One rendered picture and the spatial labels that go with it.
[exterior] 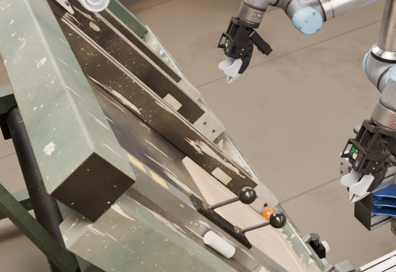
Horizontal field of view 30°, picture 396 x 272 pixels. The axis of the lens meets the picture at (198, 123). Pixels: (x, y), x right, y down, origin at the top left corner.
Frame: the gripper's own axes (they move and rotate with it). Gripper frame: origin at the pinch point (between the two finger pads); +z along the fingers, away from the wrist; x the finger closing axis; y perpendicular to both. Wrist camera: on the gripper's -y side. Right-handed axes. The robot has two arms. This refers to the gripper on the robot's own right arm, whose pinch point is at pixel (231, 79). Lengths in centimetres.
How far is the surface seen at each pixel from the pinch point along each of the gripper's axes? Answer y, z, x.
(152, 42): -31, 31, -106
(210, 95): -122, 85, -174
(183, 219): 50, 5, 67
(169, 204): 55, 1, 67
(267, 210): -15.8, 34.3, 21.4
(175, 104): -1.7, 23.6, -28.0
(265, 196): -15.4, 31.1, 18.3
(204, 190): 25.3, 15.7, 39.1
